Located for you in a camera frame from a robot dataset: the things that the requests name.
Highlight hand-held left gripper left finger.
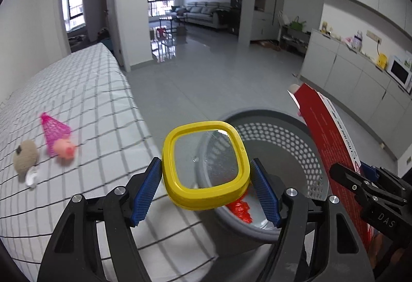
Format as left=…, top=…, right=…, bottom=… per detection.
left=36, top=156, right=163, bottom=282

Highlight black wall panel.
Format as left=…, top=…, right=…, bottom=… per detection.
left=231, top=0, right=244, bottom=35

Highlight green bag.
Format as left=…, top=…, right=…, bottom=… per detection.
left=288, top=16, right=306, bottom=31

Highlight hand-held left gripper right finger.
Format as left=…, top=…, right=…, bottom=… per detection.
left=249, top=158, right=375, bottom=282

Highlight bedroom window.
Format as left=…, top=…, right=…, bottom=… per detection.
left=66, top=0, right=86, bottom=30

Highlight cardboard piece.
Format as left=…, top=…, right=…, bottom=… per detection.
left=251, top=40, right=280, bottom=51

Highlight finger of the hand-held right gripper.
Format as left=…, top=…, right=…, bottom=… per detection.
left=375, top=167, right=412, bottom=197
left=330, top=162, right=380, bottom=197

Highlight beige knitted ball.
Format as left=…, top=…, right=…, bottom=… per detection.
left=13, top=139, right=40, bottom=181

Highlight grey perforated plastic basket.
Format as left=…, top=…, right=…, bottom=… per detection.
left=196, top=107, right=332, bottom=243

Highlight dark coffee table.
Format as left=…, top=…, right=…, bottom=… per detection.
left=159, top=15, right=187, bottom=36

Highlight white base cabinets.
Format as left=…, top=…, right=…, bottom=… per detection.
left=299, top=29, right=412, bottom=170

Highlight white low cabinet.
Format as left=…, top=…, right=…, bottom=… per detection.
left=249, top=10, right=274, bottom=41

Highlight white microwave oven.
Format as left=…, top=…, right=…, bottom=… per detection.
left=385, top=55, right=412, bottom=93

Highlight red plastic bag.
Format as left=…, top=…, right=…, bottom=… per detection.
left=225, top=198, right=253, bottom=223

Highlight dark shoe rack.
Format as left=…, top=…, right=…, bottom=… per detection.
left=278, top=25, right=311, bottom=56

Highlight pink pig toy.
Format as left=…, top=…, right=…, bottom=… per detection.
left=52, top=137, right=78, bottom=160

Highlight grey sofa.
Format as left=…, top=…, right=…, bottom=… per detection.
left=170, top=2, right=232, bottom=32

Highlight yellow-rimmed clear lid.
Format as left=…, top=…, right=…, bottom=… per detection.
left=162, top=120, right=251, bottom=212

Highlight pink mesh cone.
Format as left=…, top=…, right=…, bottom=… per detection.
left=40, top=112, right=72, bottom=155

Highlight red and white toothpaste box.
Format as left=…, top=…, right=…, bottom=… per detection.
left=287, top=83, right=379, bottom=245

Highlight small round plastic cup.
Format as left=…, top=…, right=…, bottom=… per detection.
left=26, top=167, right=40, bottom=188

